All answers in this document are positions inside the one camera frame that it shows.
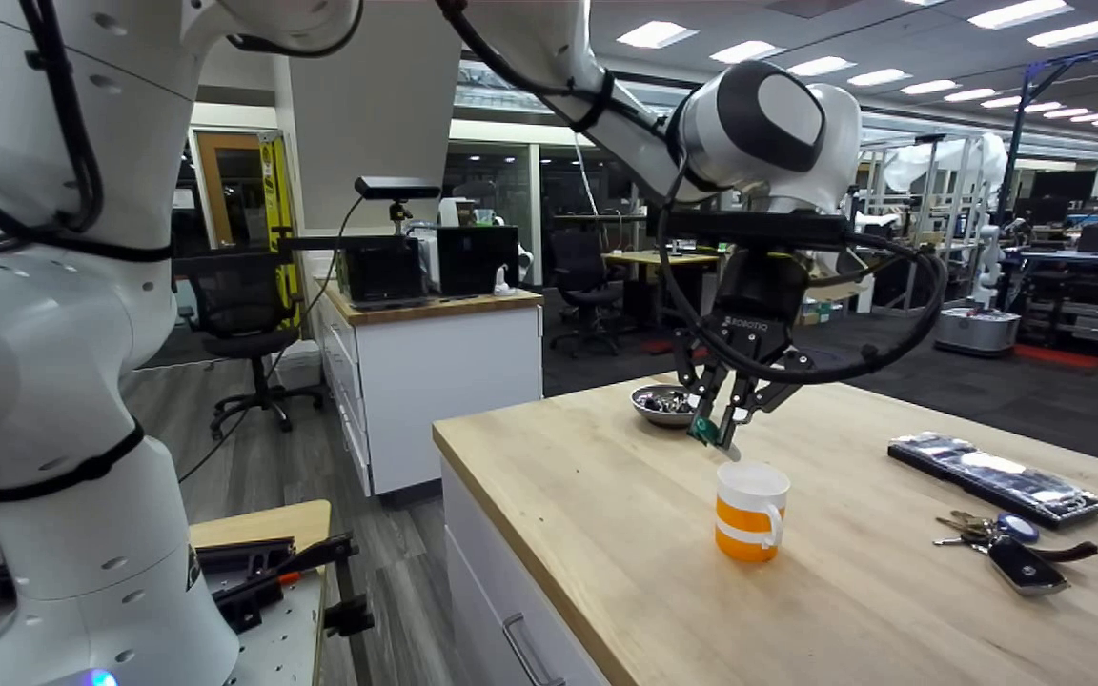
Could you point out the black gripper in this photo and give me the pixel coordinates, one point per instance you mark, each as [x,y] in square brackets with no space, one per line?
[741,337]

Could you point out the green capped marker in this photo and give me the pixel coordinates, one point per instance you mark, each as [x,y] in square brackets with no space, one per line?
[708,431]

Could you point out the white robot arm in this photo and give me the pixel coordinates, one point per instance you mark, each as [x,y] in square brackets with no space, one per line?
[97,576]

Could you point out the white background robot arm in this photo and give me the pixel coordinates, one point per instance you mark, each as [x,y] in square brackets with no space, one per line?
[954,181]

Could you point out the white and orange mug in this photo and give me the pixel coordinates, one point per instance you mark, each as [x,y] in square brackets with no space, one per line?
[749,511]

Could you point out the metal bowl with parts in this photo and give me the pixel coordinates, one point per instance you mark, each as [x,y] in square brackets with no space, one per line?
[665,405]

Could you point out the black calculator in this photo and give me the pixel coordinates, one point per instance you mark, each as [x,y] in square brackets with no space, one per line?
[1001,481]

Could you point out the key bunch with fob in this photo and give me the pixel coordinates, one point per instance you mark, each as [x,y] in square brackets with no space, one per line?
[1023,566]

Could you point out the white side cabinet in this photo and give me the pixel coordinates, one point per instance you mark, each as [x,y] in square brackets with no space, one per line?
[398,370]

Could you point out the black office chair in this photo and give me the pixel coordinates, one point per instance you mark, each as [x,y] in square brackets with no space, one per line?
[240,313]

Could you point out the small side table with tools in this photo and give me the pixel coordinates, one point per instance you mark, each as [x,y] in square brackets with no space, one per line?
[276,576]

